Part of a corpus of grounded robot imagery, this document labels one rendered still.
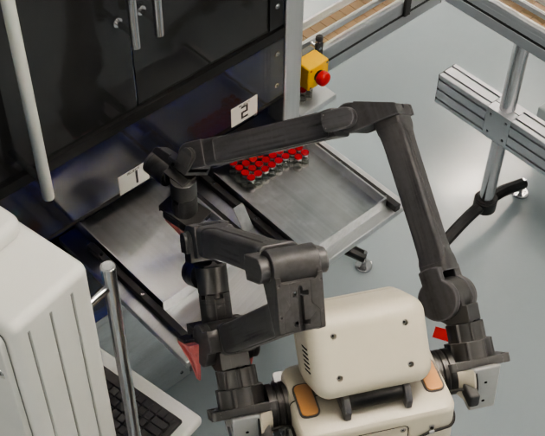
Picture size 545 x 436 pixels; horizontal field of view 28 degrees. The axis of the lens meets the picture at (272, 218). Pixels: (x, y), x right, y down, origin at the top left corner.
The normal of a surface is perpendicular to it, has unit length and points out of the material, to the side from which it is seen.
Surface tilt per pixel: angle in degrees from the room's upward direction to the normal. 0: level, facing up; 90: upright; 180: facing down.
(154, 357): 90
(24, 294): 0
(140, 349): 90
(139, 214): 0
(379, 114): 53
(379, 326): 48
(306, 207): 0
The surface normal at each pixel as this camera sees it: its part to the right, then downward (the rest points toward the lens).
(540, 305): 0.01, -0.66
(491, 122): -0.74, 0.50
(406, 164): -0.48, 0.03
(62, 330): 0.80, 0.46
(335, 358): 0.18, 0.09
